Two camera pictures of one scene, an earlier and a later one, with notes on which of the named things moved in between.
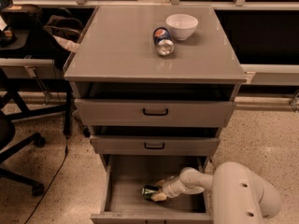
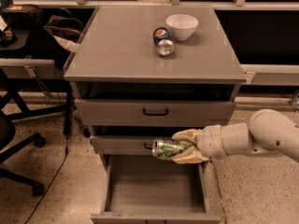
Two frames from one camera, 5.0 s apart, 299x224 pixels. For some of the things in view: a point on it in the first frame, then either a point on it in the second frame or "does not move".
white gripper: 168,189 to 210,142
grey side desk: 34,75 does not move
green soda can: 149,190 to 165,147
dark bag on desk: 67,31 does not move
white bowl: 181,26 does not move
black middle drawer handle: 154,147 does not move
